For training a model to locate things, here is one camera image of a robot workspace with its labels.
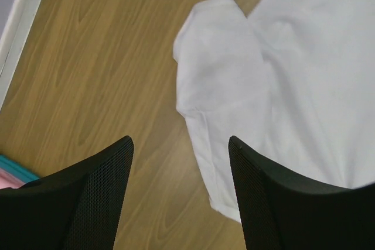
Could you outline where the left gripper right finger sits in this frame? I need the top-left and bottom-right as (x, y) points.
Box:
(229, 136), (374, 249)

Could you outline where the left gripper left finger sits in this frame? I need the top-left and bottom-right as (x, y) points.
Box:
(1, 136), (134, 249)

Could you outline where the white t-shirt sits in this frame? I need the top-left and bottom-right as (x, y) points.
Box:
(173, 0), (374, 221)

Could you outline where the folded pink t-shirt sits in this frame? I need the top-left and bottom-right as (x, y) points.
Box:
(0, 169), (24, 189)

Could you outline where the folded teal t-shirt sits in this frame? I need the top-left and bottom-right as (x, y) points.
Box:
(0, 155), (39, 185)

